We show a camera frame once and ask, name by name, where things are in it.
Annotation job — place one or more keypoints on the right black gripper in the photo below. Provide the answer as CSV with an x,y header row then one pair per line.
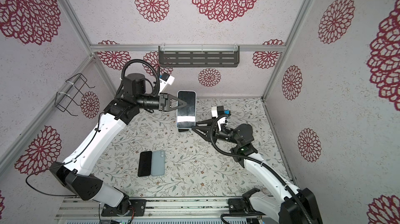
x,y
202,131

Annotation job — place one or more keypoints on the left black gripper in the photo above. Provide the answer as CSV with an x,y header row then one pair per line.
x,y
169,98

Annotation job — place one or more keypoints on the light blue phone case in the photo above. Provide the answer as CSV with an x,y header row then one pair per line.
x,y
158,163

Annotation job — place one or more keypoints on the black phone removed from case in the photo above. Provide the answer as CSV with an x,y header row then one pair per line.
x,y
145,164

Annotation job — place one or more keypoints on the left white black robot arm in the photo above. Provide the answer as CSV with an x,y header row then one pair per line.
x,y
75,172

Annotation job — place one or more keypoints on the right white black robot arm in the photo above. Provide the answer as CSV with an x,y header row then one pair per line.
x,y
287,203

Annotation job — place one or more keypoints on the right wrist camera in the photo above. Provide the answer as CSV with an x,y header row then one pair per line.
x,y
217,111

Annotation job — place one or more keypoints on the grey slotted wall shelf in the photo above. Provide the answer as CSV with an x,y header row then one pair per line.
x,y
199,56

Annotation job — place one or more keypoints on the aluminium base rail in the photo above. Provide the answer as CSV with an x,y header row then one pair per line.
x,y
152,208

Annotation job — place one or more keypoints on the black wire wall basket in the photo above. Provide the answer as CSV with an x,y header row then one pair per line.
x,y
75,85

